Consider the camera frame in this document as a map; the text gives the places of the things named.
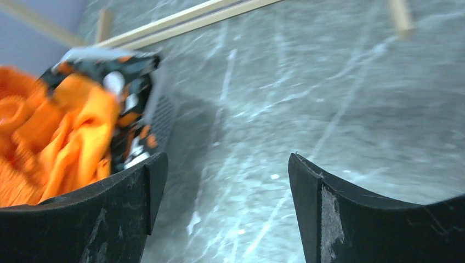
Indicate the patterned dark shorts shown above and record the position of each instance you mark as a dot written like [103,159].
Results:
[131,79]

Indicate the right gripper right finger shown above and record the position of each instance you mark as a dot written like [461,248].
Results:
[342,222]

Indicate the orange shorts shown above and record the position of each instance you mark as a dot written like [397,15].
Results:
[53,144]

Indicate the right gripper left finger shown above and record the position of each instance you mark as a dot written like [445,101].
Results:
[107,221]

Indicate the white plastic basket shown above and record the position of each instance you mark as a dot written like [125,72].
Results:
[164,112]

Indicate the wooden clothes rack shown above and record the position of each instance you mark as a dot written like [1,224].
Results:
[201,15]

